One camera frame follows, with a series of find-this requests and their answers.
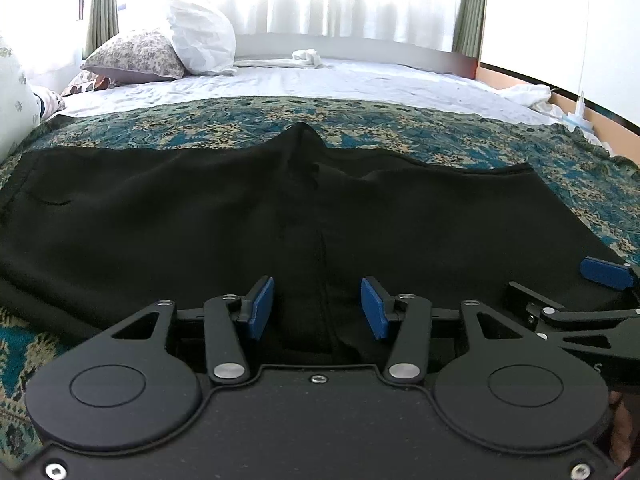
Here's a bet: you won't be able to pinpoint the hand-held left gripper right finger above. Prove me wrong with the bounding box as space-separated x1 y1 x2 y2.
360 275 540 387

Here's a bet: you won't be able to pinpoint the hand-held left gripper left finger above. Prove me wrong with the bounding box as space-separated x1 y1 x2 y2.
102 275 276 387

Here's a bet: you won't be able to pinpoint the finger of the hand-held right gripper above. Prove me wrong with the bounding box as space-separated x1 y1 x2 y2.
580 256 640 292
505 281 640 347

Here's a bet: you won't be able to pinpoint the black pants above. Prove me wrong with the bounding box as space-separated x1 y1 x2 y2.
0 122 640 367

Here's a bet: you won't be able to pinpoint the blue patterned blanket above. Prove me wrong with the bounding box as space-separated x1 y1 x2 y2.
0 95 640 467

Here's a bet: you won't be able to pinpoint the white bunched cloth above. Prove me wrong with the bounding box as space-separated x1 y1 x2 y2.
497 83 554 112

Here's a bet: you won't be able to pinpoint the white bed sheet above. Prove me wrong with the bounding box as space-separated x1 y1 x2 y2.
59 57 557 127

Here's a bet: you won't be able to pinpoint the small white crumpled cloth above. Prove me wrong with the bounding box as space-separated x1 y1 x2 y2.
234 48 332 71

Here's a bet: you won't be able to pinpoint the grey bed headboard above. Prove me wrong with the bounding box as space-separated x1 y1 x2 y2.
234 32 479 79

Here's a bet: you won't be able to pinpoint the white pillow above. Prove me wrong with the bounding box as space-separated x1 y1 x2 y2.
167 0 237 77

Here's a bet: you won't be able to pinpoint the grey floral pillow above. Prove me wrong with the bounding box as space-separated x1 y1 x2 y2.
80 27 189 86

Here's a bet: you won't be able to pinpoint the pink floral cushion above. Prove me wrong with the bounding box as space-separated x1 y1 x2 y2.
62 71 119 98

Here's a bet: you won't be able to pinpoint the grey-green curtain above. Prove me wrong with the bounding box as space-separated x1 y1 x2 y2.
452 0 489 59
82 0 122 62

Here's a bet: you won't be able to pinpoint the white sheer curtain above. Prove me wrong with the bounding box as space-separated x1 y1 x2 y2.
117 0 467 54

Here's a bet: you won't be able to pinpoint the white floral cushion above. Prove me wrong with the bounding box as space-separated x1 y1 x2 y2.
0 35 67 162

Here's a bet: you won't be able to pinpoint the wooden bed side frame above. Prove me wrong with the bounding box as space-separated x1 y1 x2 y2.
474 62 640 157

